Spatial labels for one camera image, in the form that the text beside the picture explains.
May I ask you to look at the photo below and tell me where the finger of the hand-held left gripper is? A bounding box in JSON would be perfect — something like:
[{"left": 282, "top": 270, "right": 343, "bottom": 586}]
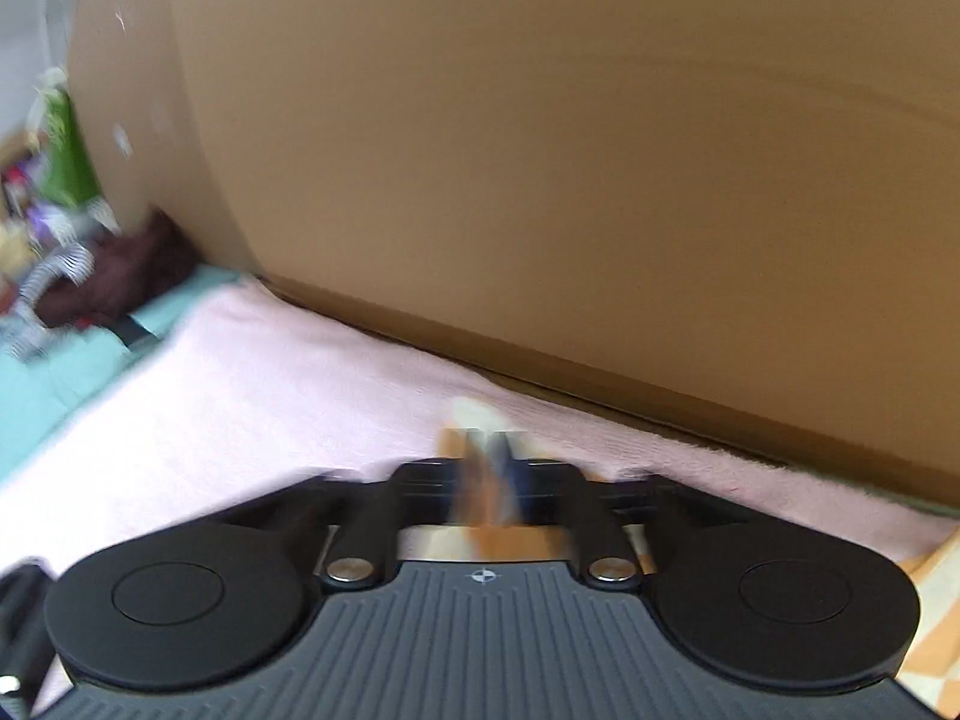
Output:
[{"left": 0, "top": 559, "right": 59, "bottom": 717}]

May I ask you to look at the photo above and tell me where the large labelled cardboard box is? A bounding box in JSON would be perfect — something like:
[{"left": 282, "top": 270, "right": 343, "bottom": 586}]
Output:
[{"left": 161, "top": 0, "right": 960, "bottom": 518}]

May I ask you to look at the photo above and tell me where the teal cloth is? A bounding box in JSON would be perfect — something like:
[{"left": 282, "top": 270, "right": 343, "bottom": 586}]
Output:
[{"left": 0, "top": 270, "right": 248, "bottom": 481}]

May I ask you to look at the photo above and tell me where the dark brown garment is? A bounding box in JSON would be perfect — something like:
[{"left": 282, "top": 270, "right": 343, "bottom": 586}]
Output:
[{"left": 37, "top": 210, "right": 200, "bottom": 327}]

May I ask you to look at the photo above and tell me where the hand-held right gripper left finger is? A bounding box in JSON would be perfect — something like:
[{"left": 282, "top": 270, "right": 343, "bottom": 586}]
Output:
[{"left": 217, "top": 431, "right": 488, "bottom": 590}]

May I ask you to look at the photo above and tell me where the black white striped shirt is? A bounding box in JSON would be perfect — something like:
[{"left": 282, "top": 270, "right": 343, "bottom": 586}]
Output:
[{"left": 0, "top": 199, "right": 121, "bottom": 361}]

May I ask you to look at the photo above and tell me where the green bag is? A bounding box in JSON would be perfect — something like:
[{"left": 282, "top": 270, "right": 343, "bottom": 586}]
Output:
[{"left": 37, "top": 86, "right": 102, "bottom": 211}]

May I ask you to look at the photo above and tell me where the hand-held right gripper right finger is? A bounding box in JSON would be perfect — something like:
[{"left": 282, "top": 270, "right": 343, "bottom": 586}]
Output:
[{"left": 495, "top": 431, "right": 751, "bottom": 590}]

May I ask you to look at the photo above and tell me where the pink fleece blanket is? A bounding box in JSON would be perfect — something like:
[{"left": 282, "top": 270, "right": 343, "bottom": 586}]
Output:
[{"left": 0, "top": 277, "right": 960, "bottom": 713}]

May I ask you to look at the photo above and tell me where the cardboard box with small label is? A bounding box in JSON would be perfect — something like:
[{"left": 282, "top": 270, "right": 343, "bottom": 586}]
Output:
[{"left": 67, "top": 0, "right": 260, "bottom": 282}]

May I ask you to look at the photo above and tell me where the orange white striped garment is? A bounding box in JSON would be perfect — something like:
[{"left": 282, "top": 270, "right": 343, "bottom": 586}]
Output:
[{"left": 439, "top": 396, "right": 960, "bottom": 715}]

